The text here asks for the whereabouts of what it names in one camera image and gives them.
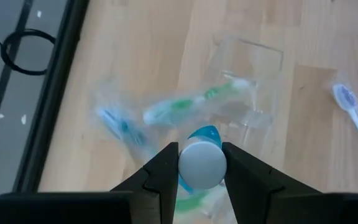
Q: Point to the clear acrylic toothbrush holder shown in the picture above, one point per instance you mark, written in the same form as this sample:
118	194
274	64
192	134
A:
259	62

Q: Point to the purple toothbrush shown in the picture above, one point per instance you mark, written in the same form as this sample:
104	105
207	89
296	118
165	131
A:
350	105

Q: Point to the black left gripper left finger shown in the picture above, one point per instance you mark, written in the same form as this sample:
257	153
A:
163	174

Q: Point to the blue mouthwash bottle white cap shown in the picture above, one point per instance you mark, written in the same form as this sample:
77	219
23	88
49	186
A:
202	165

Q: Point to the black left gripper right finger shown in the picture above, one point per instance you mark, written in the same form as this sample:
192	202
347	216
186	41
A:
247	180

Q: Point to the blue toothbrush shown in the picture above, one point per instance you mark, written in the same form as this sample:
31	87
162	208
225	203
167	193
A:
123	127

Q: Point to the green toothbrush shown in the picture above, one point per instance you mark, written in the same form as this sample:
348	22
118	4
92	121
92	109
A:
182	104
188	203

